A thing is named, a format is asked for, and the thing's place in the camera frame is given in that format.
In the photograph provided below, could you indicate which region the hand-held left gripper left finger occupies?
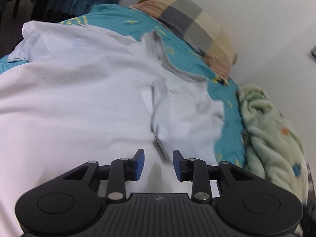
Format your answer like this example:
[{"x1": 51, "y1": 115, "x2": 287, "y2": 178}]
[{"x1": 63, "y1": 149, "x2": 145, "y2": 203}]

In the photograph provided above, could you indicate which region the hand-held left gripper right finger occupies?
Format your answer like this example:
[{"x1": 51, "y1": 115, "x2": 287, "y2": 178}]
[{"x1": 173, "y1": 149, "x2": 255, "y2": 203}]

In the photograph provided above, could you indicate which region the white t-shirt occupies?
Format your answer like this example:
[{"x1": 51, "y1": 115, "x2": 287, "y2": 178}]
[{"x1": 0, "y1": 21, "x2": 226, "y2": 237}]

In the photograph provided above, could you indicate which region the green fleece blanket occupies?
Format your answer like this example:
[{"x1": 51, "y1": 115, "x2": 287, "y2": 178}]
[{"x1": 238, "y1": 84, "x2": 310, "y2": 203}]

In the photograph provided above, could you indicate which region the plaid pillow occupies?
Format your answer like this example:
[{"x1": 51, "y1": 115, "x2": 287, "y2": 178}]
[{"x1": 130, "y1": 0, "x2": 239, "y2": 81}]

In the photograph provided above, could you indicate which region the teal printed bed sheet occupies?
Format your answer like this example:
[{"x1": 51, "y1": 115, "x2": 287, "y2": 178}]
[{"x1": 0, "y1": 4, "x2": 247, "y2": 169}]

